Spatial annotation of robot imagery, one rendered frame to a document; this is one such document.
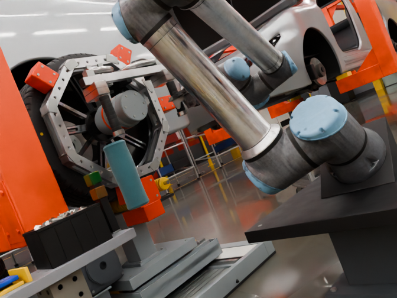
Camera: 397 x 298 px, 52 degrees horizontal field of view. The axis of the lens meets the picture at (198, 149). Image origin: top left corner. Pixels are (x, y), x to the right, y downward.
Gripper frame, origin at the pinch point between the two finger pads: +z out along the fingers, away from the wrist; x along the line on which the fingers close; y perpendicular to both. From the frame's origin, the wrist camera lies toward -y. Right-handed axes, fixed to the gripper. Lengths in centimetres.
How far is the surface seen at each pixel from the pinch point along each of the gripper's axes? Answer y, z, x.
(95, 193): 24, -2, -52
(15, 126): -6, 13, -61
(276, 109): 16, 285, 543
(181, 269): 68, 21, -14
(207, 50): -92, 218, 325
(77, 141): -4, 71, -6
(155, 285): 67, 21, -29
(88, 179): 19, -1, -52
